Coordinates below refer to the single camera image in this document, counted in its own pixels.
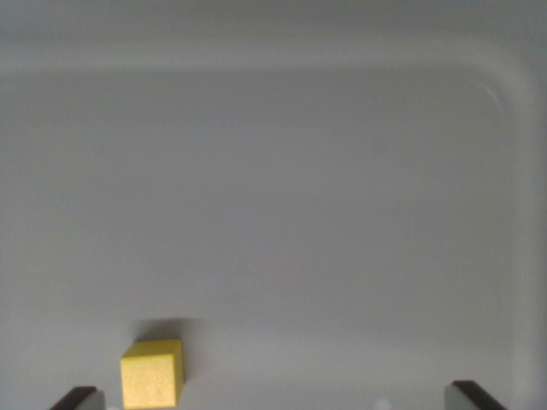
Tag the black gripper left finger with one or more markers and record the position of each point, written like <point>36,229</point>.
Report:
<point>81,399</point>

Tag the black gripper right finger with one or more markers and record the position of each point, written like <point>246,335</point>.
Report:
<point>468,398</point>

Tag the yellow cube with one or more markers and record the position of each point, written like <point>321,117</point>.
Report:
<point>149,380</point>

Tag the white plastic tray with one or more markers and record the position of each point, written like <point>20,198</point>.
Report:
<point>273,192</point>

